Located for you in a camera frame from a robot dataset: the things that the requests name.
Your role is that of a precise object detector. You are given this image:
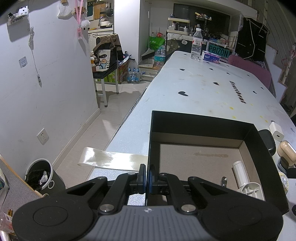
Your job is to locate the beige earbud case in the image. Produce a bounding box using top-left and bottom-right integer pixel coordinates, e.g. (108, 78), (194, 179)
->
(277, 141), (296, 166)

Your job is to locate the pack of water bottles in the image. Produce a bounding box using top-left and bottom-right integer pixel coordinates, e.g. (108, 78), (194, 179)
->
(126, 67), (140, 83)

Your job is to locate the black hanging garment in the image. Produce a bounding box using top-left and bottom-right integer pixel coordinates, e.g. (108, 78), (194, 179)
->
(235, 18), (269, 61)

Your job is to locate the white lint roller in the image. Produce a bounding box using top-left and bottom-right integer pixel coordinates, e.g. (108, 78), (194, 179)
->
(232, 161), (265, 201)

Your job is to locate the green shopping bag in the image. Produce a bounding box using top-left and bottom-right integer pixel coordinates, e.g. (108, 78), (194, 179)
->
(149, 36), (165, 51)

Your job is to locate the pink lanyard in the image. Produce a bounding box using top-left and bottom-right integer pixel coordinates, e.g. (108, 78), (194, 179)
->
(74, 0), (85, 40)

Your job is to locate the large water jug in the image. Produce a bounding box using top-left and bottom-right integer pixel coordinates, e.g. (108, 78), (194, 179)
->
(154, 45), (166, 66)

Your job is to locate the clear water bottle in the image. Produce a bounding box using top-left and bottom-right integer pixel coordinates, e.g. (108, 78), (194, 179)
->
(191, 28), (203, 60)

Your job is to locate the teal poizon box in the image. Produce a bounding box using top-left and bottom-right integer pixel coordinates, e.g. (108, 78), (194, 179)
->
(207, 41), (232, 61)

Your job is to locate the purple tissue pack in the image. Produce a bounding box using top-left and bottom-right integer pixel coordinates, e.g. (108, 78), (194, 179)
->
(201, 51), (220, 64)

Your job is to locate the white shelf rack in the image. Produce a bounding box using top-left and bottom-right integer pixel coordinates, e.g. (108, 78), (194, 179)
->
(166, 17), (190, 41)

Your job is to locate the white wall switch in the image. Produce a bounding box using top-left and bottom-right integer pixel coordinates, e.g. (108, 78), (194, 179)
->
(18, 56), (28, 68)

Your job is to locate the round white tape measure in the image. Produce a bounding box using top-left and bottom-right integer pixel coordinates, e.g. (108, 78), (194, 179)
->
(279, 172), (289, 194)

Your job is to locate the black cardboard box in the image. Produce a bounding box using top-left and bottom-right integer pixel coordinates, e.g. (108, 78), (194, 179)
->
(148, 110), (289, 214)

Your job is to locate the black oval case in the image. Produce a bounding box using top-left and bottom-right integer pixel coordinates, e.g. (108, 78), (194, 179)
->
(258, 129), (276, 156)

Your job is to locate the white wall socket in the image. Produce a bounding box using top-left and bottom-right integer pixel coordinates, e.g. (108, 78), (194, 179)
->
(37, 128), (49, 145)

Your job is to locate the smartwatch with dark screen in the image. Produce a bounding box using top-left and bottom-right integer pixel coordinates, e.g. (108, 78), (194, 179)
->
(277, 157), (289, 174)

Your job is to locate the black trash bin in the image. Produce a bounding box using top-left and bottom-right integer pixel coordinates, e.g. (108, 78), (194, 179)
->
(25, 159), (66, 195)

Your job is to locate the white tote bag with cartoon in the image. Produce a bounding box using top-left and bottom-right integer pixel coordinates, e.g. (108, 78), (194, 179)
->
(95, 49), (111, 72)

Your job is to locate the white usb charger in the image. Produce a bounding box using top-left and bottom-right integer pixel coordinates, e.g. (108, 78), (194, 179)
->
(269, 121), (285, 142)

